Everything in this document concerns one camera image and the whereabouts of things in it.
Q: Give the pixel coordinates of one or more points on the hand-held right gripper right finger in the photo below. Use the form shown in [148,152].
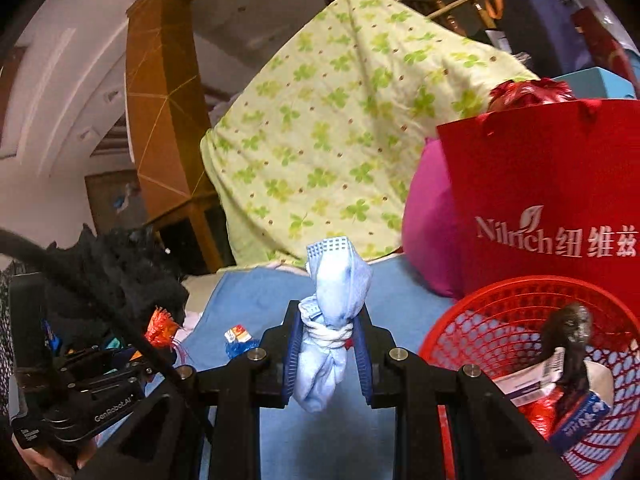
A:
[363,365]

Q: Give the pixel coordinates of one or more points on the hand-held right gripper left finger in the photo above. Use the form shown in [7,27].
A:
[293,355]

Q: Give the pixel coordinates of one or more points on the blue plastic bag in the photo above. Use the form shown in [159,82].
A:
[243,350]

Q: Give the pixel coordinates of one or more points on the light blue face mask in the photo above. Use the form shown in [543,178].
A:
[332,290]

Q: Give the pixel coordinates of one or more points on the red plastic mesh basket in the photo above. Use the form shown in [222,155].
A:
[480,320]

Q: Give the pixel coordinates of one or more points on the person's left hand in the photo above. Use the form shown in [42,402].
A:
[50,462]

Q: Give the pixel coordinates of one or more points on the small orange white carton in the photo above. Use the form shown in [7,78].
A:
[237,334]

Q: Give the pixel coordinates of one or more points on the blue cloth cover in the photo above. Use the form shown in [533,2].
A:
[260,290]

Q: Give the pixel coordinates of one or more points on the orange tinsel scrap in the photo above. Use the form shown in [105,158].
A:
[161,329]

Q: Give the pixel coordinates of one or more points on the dotted black garment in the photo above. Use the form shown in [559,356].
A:
[4,310]

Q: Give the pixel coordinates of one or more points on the black fuzzy cloth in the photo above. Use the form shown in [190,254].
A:
[125,270]

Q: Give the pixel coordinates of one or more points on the pink cushion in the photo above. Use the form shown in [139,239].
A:
[430,230]

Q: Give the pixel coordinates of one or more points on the red wrapper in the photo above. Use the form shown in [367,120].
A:
[542,410]

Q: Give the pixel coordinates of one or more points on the dark banana peel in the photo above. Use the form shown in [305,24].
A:
[572,340]

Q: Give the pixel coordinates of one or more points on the green clover print blanket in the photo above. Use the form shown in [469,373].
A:
[340,125]

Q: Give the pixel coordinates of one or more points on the red paper bag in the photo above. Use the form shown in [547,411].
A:
[540,175]

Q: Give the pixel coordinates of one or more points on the red crumpled plastic bag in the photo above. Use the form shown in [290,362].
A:
[530,92]

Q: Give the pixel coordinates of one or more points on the light blue cardboard box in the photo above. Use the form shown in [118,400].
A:
[600,82]

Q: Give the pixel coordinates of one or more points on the navy blue bag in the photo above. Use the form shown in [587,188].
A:
[540,20]

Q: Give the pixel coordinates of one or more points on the dark red gift box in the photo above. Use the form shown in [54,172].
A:
[607,50]

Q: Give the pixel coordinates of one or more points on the brown wooden post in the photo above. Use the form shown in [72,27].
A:
[160,85]

